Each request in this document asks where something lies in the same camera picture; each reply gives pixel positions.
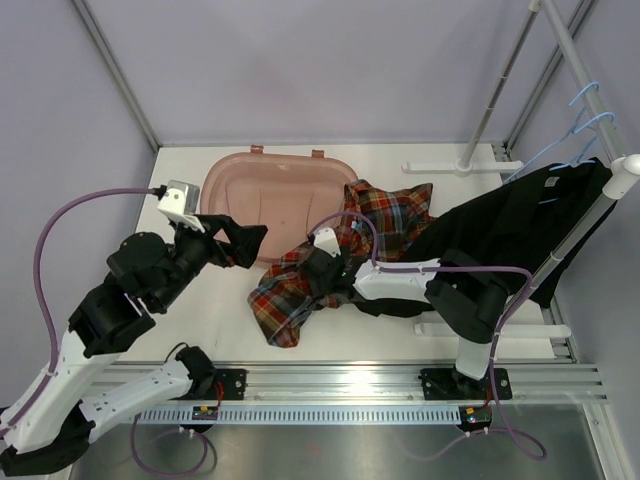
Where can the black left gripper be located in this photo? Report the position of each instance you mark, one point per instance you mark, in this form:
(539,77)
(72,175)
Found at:
(244,240)

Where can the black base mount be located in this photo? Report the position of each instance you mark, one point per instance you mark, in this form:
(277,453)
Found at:
(228,384)
(446,383)

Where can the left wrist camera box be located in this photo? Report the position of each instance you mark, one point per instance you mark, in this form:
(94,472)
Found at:
(179,204)

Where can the blue hanger holding black shirt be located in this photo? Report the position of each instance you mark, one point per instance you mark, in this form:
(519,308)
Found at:
(590,145)

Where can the right aluminium frame post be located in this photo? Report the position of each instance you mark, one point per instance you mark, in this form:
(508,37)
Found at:
(577,21)

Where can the left aluminium frame post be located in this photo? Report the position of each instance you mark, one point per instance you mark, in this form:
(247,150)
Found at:
(101,45)

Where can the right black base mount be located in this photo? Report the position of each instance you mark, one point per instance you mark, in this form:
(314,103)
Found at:
(446,383)

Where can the white slotted cable duct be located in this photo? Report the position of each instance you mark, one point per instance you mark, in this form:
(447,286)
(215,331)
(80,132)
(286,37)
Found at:
(302,415)

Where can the white clothes rack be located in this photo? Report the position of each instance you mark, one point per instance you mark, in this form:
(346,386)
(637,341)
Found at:
(516,227)

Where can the black shirt on hanger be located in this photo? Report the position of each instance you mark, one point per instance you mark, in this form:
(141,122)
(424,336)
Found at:
(503,227)

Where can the pink plastic basin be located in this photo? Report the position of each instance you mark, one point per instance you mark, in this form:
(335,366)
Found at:
(288,194)

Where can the aluminium frame post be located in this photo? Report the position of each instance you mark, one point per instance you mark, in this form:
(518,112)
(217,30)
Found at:
(101,45)
(577,21)

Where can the light blue wire hanger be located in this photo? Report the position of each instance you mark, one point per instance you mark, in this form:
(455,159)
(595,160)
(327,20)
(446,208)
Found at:
(547,128)

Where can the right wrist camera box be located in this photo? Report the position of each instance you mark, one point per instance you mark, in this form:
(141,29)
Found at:
(325,239)

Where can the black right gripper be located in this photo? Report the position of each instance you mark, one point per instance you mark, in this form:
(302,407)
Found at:
(318,286)

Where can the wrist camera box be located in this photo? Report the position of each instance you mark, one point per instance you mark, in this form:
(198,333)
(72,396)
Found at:
(179,204)
(325,239)

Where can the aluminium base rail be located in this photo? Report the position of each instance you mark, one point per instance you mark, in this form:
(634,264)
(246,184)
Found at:
(354,383)

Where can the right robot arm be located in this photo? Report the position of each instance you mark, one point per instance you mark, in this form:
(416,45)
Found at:
(468,296)

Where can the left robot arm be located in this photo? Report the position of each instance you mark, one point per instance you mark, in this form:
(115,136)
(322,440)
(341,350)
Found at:
(146,276)

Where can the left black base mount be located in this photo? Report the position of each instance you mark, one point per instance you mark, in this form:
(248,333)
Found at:
(228,384)

